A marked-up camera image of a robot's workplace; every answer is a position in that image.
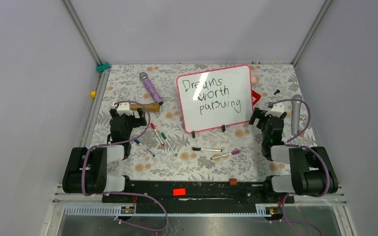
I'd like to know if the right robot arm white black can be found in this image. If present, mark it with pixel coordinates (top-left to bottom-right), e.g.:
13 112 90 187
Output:
249 108 339 203

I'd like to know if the purple glitter microphone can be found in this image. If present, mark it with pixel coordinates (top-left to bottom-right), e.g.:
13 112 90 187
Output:
139 72 163 106

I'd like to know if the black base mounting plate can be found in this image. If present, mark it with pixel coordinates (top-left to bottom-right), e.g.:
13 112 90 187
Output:
102 179 285 213

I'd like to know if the red tape label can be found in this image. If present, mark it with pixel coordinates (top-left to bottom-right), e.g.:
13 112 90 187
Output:
172 188 186 196

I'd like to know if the red rectangular frame block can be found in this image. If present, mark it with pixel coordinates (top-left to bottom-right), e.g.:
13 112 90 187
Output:
252 90 261 106

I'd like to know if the black capped marker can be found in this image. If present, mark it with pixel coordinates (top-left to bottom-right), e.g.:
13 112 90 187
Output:
191 147 222 152

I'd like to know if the pink framed whiteboard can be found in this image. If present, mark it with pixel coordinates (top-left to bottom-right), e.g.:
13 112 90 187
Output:
176 64 253 134

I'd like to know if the pink capped marker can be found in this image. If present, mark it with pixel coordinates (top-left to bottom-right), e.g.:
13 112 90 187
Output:
210 150 241 160

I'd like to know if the green capped marker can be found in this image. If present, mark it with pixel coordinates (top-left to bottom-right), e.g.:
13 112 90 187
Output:
161 132 177 156

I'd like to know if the small brown block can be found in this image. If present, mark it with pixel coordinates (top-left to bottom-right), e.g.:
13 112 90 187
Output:
228 178 238 186

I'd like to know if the teal corner bracket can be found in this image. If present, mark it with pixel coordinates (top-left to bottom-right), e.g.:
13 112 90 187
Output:
96 62 111 73

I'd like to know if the blue capped marker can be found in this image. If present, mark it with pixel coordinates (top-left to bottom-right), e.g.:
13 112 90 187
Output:
134 139 155 157

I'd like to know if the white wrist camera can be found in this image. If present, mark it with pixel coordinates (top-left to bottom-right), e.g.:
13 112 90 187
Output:
114 102 134 116
265 103 285 118

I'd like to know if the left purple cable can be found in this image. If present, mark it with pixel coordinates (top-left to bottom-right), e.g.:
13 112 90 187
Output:
80 100 170 233

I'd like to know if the red capped marker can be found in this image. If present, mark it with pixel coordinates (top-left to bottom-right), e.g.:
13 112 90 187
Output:
150 122 165 146

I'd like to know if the aluminium slotted rail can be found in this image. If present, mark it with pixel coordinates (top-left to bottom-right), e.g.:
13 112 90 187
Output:
64 205 272 217

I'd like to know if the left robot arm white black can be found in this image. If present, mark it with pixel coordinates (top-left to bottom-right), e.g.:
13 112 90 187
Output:
62 108 147 202

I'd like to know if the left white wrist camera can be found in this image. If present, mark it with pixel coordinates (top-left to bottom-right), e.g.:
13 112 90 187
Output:
114 102 134 116

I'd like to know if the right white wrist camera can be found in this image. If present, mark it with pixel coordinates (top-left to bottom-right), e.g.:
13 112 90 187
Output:
265 103 285 118

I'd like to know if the silver grey microphone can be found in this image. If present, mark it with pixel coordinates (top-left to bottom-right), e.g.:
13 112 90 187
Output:
291 94 302 136

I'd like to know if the floral patterned table mat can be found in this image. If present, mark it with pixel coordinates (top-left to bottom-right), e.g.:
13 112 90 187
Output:
80 63 329 183

